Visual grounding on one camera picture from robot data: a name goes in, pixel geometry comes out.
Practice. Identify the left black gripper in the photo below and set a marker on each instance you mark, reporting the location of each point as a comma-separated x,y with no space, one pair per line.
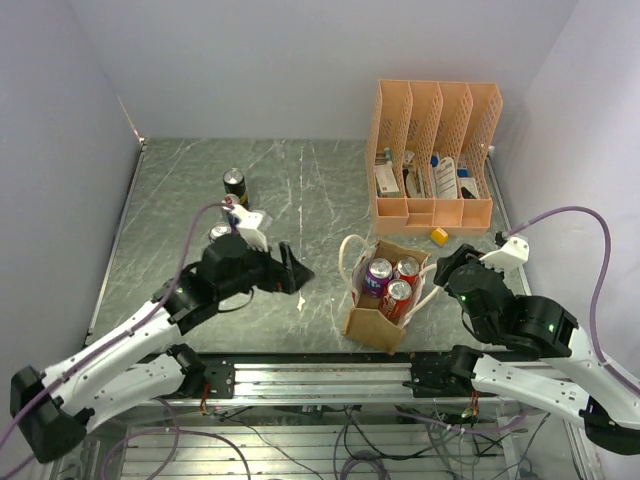
286,276

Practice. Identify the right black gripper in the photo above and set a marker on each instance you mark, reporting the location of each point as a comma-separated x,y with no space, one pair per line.
464,254

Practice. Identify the brown canvas bag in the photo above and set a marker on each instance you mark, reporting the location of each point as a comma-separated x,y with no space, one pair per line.
364,322

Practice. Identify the red cola can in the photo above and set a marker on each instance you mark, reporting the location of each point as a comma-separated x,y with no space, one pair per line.
395,299
407,268

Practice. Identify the purple soda can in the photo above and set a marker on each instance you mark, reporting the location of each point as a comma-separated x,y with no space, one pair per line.
218,230
377,275

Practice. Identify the red tab energy can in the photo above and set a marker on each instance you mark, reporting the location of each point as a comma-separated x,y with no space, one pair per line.
228,209

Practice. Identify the black beverage can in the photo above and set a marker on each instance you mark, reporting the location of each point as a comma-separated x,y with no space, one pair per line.
235,183

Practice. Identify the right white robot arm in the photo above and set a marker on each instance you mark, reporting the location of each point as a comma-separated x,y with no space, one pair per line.
538,329

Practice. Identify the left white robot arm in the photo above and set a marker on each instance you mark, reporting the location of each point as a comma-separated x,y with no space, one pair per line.
144,357

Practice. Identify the small yellow block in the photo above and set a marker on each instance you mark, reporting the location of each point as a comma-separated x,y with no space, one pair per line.
439,237

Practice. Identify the white striped package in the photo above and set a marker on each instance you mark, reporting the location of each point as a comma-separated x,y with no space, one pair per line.
445,178

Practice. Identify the red white box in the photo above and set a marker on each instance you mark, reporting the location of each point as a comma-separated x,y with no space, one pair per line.
386,183

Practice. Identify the orange file organizer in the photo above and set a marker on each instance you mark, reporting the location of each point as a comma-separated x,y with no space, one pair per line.
416,123

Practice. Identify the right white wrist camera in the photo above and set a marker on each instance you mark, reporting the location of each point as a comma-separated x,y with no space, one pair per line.
512,255

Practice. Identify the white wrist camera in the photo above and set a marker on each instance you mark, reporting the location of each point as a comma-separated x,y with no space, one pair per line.
512,255
252,226

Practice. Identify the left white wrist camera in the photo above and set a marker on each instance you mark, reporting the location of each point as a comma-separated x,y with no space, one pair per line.
252,226

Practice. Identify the aluminium frame rail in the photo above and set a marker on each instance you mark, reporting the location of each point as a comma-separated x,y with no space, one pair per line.
320,380

